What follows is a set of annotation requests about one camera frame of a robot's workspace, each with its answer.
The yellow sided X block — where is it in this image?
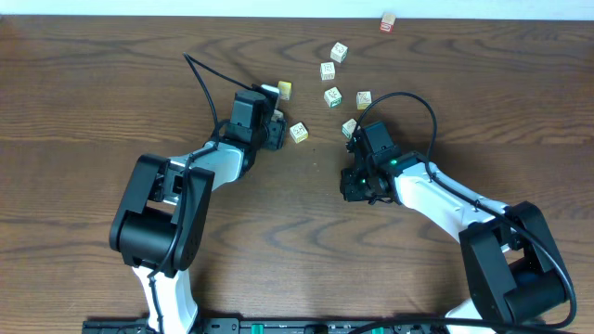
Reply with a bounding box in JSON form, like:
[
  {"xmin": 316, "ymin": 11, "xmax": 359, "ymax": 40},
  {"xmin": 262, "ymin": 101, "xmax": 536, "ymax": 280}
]
[{"xmin": 271, "ymin": 109, "xmax": 284, "ymax": 122}]

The black cable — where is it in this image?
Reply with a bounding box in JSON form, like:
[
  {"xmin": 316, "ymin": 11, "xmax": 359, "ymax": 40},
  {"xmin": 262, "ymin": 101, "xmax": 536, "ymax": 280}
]
[
  {"xmin": 352, "ymin": 91, "xmax": 578, "ymax": 331},
  {"xmin": 147, "ymin": 51, "xmax": 255, "ymax": 333}
]

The white block green picture top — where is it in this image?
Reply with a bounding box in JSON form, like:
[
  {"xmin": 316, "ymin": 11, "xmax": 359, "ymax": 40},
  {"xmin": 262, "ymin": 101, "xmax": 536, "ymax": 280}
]
[{"xmin": 330, "ymin": 42, "xmax": 348, "ymax": 63}]

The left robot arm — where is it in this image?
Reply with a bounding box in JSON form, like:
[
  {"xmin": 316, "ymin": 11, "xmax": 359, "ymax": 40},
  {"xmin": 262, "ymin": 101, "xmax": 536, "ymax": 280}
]
[{"xmin": 109, "ymin": 84, "xmax": 287, "ymax": 333}]

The left black cable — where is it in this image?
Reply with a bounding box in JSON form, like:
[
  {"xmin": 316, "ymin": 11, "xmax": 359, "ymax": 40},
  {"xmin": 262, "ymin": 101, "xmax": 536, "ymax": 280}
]
[{"xmin": 147, "ymin": 51, "xmax": 255, "ymax": 333}]

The yellow sided picture block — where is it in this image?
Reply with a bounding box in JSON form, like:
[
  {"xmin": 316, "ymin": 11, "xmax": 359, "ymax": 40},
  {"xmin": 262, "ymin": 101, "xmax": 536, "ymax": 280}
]
[{"xmin": 355, "ymin": 91, "xmax": 372, "ymax": 110}]

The red block at table edge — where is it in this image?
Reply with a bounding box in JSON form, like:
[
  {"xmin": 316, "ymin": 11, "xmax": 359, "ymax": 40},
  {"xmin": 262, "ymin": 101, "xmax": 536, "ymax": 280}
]
[{"xmin": 380, "ymin": 12, "xmax": 396, "ymax": 33}]

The white block green side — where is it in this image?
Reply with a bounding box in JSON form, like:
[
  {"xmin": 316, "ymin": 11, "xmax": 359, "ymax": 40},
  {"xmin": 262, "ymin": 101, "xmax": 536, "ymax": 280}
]
[{"xmin": 324, "ymin": 87, "xmax": 342, "ymax": 108}]

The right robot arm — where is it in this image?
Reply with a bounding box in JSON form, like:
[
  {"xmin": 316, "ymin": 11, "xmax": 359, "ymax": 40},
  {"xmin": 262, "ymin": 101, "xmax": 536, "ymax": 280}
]
[{"xmin": 340, "ymin": 121, "xmax": 576, "ymax": 328}]

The plain yellow block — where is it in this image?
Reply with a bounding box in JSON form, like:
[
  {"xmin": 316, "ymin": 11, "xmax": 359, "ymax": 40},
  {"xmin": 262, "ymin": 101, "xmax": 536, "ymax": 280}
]
[{"xmin": 278, "ymin": 81, "xmax": 292, "ymax": 100}]

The right black cable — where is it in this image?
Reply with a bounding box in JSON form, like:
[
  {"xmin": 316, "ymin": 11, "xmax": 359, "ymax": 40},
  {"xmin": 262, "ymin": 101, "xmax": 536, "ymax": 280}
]
[{"xmin": 352, "ymin": 91, "xmax": 578, "ymax": 331}]

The green sided picture block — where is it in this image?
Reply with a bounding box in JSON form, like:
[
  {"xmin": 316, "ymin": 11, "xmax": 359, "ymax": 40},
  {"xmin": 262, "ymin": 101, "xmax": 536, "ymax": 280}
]
[{"xmin": 342, "ymin": 119, "xmax": 356, "ymax": 140}]

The yellow sided acorn block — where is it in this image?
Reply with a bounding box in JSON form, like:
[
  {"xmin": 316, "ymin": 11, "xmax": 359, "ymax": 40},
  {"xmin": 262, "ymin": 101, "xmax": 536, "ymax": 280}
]
[{"xmin": 290, "ymin": 122, "xmax": 309, "ymax": 144}]

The white block red picture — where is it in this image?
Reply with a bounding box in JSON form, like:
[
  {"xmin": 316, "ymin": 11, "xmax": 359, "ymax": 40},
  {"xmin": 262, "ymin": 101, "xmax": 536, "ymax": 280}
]
[{"xmin": 320, "ymin": 62, "xmax": 336, "ymax": 81}]

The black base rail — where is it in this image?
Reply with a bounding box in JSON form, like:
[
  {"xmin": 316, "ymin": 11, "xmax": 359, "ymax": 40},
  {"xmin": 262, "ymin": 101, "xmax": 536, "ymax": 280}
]
[{"xmin": 82, "ymin": 315, "xmax": 567, "ymax": 334}]

